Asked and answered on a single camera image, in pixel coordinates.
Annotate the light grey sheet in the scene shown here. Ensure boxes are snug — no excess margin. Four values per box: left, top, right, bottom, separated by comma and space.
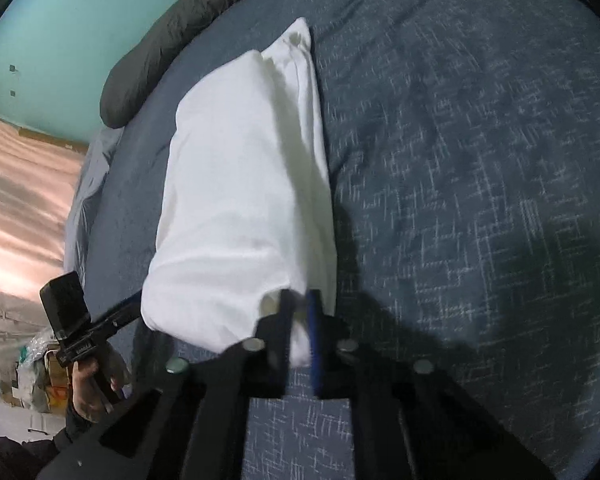
61, 124, 127, 287

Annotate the dark grey rolled duvet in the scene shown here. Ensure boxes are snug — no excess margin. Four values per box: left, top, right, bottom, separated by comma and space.
99, 0, 302, 129

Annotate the cardboard box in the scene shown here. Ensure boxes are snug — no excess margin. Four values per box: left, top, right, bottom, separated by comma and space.
44, 349, 75, 412

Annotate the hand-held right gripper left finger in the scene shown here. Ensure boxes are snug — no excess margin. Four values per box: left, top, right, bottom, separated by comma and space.
35, 289, 297, 480

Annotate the person's left hand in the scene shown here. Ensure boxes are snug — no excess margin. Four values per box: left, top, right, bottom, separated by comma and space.
70, 344, 132, 424

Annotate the wooden baseboard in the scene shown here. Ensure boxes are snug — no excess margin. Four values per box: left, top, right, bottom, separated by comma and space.
16, 126, 92, 154

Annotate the person's left forearm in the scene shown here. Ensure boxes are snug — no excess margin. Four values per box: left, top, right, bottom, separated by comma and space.
0, 399, 82, 480

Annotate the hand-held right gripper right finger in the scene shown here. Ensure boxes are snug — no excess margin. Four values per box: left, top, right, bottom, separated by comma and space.
305, 288, 556, 480

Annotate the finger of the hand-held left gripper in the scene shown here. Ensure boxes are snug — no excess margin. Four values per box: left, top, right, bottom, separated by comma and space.
96, 289, 144, 332

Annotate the white shirt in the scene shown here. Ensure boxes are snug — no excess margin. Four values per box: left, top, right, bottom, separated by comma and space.
140, 16, 339, 367

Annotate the pile of plastic bags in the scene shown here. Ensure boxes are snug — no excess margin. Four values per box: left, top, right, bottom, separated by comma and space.
0, 327, 51, 411

